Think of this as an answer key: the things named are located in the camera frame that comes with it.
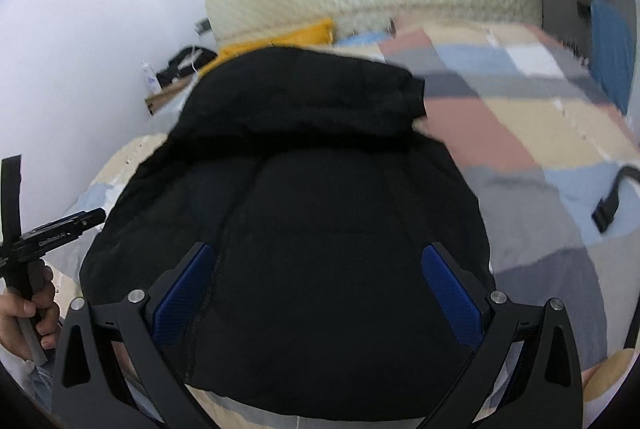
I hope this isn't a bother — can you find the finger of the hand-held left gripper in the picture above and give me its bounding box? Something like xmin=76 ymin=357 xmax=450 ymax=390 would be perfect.
xmin=64 ymin=208 xmax=107 ymax=241

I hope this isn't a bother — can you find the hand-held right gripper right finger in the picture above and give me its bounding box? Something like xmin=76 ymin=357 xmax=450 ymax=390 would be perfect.
xmin=421 ymin=241 xmax=583 ymax=429

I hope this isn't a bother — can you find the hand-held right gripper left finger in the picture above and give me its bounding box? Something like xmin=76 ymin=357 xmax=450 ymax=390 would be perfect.
xmin=51 ymin=241 xmax=217 ymax=429

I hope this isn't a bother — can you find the black puffer jacket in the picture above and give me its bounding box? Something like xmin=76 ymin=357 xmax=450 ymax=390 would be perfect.
xmin=79 ymin=46 xmax=496 ymax=410

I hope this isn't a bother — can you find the person's left hand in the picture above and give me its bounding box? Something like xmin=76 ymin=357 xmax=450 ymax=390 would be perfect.
xmin=0 ymin=266 xmax=61 ymax=357

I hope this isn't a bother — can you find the wooden nightstand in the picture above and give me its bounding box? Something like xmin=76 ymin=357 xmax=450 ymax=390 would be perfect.
xmin=145 ymin=74 xmax=201 ymax=116

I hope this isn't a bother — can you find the white bottle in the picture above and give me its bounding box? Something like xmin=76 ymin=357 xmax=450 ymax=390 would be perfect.
xmin=141 ymin=60 xmax=162 ymax=94

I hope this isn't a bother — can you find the black bag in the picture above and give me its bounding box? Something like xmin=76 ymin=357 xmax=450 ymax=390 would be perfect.
xmin=156 ymin=45 xmax=218 ymax=85

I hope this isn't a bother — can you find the black belt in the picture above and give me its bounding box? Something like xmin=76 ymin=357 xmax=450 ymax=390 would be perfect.
xmin=591 ymin=164 xmax=640 ymax=232

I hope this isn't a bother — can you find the checked quilt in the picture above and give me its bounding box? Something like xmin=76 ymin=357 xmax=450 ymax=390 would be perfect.
xmin=47 ymin=22 xmax=640 ymax=429

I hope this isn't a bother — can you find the white charger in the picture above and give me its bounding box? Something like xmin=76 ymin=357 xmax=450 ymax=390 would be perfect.
xmin=177 ymin=46 xmax=202 ymax=71

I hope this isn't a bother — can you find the light blue cloth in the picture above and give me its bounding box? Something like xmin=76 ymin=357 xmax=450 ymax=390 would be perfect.
xmin=335 ymin=32 xmax=391 ymax=49

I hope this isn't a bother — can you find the group of small bottles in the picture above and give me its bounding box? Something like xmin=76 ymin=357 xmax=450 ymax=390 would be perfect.
xmin=560 ymin=36 xmax=591 ymax=65

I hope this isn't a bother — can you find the yellow pillow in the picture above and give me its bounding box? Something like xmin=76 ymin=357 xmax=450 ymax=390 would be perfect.
xmin=200 ymin=18 xmax=335 ymax=75

